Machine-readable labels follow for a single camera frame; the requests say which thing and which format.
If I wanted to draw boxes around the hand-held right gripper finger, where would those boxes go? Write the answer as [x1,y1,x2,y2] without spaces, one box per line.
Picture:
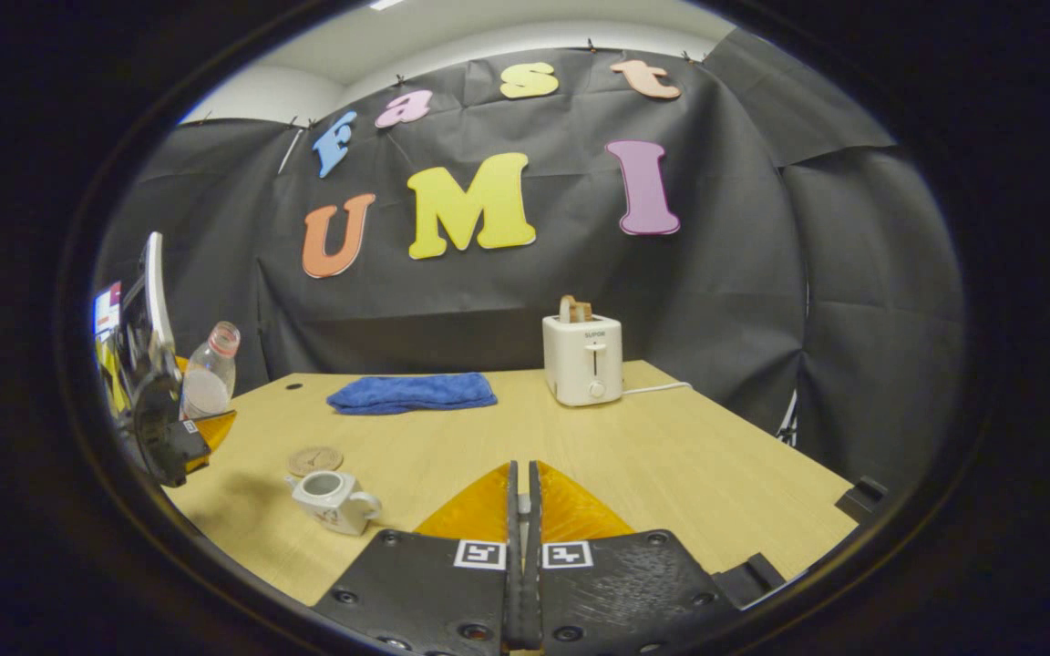
[525,460,726,656]
[311,460,526,656]

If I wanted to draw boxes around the clear plastic water bottle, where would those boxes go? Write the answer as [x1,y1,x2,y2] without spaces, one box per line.
[180,321,242,420]

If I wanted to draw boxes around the round wooden coaster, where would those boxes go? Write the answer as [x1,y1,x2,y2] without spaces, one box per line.
[286,446,345,477]

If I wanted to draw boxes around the white teacup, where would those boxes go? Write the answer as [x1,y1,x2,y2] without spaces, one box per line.
[284,470,383,537]

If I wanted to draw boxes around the computer monitor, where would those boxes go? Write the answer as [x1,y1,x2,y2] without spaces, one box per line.
[93,281,123,343]

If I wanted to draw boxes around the white toaster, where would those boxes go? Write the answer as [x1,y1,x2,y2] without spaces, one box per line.
[542,314,624,407]

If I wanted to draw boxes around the blue folded towel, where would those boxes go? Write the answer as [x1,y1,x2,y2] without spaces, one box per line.
[325,372,499,416]

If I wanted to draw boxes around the metal stand legs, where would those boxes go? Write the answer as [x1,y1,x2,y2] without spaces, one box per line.
[776,387,804,447]

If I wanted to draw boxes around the black table corner bracket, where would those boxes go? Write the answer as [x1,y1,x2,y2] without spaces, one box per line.
[835,475,890,523]

